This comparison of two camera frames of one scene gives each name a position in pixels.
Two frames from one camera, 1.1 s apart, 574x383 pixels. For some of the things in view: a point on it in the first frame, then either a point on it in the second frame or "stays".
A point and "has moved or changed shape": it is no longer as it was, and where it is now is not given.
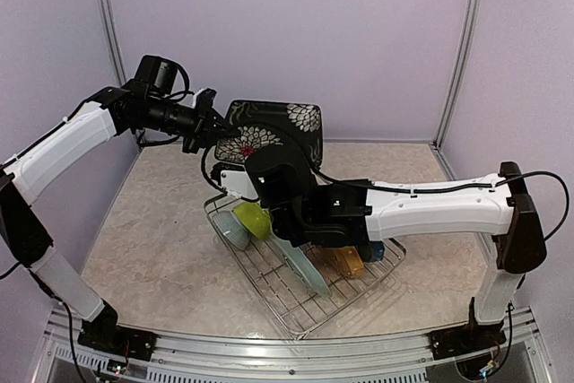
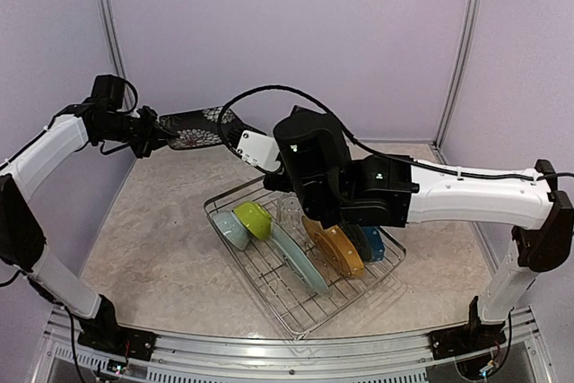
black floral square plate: [255, 126] has moved or changed shape
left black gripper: [205, 129] → [152, 131]
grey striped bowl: [232, 229] stays
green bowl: [256, 218] stays
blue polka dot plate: [378, 250] stays
